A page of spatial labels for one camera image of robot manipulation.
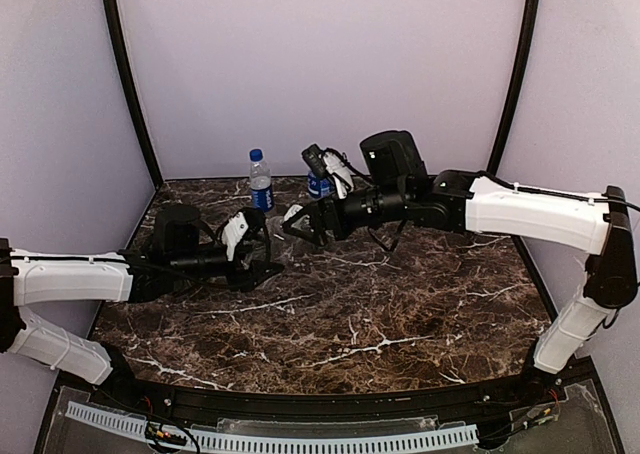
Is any right black frame post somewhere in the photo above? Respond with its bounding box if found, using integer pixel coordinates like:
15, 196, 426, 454
486, 0, 540, 175

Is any left black frame post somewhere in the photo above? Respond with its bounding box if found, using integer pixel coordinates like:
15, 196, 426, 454
102, 0, 164, 190

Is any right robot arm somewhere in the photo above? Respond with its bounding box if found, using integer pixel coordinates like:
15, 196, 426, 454
282, 130, 639, 375

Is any clear bottle white cap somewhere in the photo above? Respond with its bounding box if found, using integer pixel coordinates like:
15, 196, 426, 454
267, 204, 302, 240

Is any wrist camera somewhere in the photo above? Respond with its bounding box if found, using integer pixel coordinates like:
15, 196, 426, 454
301, 144, 354, 199
216, 207, 269, 262

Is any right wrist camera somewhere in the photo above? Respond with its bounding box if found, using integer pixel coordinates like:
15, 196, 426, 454
301, 144, 354, 199

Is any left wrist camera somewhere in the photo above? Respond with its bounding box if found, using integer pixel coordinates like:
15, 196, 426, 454
216, 207, 269, 262

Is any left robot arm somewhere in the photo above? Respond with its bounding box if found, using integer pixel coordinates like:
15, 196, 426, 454
1, 204, 283, 387

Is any black frame post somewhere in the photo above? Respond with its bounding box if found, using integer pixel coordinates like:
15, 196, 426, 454
486, 0, 540, 175
102, 0, 164, 190

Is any tall bottle blue cap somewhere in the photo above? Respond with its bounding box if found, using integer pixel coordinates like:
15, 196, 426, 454
249, 149, 275, 212

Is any short bottle blue label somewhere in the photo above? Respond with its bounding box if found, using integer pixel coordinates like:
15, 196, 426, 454
307, 170, 335, 200

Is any black front table rail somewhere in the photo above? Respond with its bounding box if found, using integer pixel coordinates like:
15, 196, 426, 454
59, 368, 571, 428

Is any white slotted cable duct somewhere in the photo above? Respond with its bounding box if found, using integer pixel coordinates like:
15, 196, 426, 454
64, 401, 479, 453

